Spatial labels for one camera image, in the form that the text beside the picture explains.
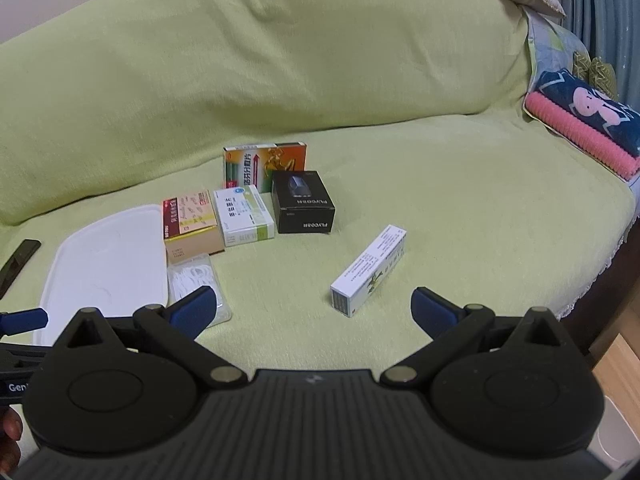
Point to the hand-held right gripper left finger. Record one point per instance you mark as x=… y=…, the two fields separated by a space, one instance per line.
x=192 y=310

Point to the long white ointment box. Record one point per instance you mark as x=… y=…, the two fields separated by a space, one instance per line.
x=370 y=270

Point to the pink and blue towel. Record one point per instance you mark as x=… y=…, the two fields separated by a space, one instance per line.
x=575 y=130

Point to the beige and red medicine box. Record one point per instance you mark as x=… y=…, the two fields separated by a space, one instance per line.
x=192 y=225

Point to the green sofa cover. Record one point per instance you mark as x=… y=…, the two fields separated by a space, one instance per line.
x=350 y=60

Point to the olive patterned cushion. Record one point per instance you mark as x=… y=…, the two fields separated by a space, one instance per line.
x=595 y=72

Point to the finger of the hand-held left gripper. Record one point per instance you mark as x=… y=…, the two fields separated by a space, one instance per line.
x=30 y=320

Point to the wooden stool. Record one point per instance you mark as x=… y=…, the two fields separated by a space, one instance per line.
x=622 y=360

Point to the person's left hand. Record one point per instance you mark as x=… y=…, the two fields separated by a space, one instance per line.
x=9 y=430

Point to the floral bed sheet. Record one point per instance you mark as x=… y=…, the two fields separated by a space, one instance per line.
x=550 y=40

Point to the orange and green medicine box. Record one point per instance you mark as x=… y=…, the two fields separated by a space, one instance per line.
x=260 y=165

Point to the black cardboard box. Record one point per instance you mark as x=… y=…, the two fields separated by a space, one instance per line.
x=302 y=205

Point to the white plastic lid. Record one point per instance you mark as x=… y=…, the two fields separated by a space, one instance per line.
x=105 y=260

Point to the white plastic container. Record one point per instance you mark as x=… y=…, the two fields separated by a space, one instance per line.
x=617 y=425

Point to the blue curtain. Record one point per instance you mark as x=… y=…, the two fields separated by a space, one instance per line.
x=600 y=10

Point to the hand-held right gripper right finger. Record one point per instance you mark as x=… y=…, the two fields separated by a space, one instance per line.
x=431 y=310

